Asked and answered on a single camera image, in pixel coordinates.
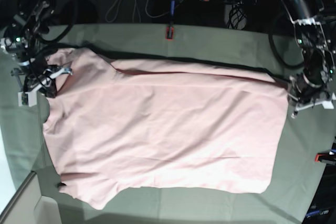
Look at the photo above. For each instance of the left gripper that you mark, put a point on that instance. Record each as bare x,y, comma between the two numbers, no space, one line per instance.
303,94

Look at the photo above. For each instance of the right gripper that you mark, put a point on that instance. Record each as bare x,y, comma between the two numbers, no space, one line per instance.
39,80

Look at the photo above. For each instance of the pink t-shirt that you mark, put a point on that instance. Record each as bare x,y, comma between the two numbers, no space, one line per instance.
131,123

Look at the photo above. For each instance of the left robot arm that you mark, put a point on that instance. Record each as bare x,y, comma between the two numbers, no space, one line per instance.
314,37

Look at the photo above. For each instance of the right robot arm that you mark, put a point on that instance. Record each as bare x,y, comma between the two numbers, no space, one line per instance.
23,41

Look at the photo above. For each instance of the grey-green table cloth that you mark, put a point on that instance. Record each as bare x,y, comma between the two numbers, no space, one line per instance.
295,178

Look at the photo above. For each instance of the red clamp at right edge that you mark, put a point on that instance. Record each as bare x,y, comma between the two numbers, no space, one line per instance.
326,158

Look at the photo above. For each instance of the red clamp at edge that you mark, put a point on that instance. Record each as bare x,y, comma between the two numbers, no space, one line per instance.
169,32
326,158

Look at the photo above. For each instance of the red clamp at centre edge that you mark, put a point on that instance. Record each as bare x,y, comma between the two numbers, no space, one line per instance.
169,32

